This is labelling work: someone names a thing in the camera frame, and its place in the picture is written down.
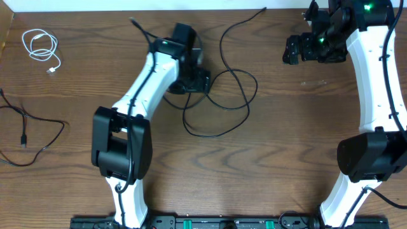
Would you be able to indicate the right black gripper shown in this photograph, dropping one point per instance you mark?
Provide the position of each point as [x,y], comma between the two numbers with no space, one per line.
[293,48]

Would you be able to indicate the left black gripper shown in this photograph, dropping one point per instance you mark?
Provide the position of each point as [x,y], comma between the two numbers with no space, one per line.
[197,83]

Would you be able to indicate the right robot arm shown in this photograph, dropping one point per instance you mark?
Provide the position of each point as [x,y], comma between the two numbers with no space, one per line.
[363,31]

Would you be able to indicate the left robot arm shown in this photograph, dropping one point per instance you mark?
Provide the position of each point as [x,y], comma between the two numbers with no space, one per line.
[122,146]

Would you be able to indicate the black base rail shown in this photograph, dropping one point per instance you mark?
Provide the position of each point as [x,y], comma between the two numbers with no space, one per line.
[171,222]

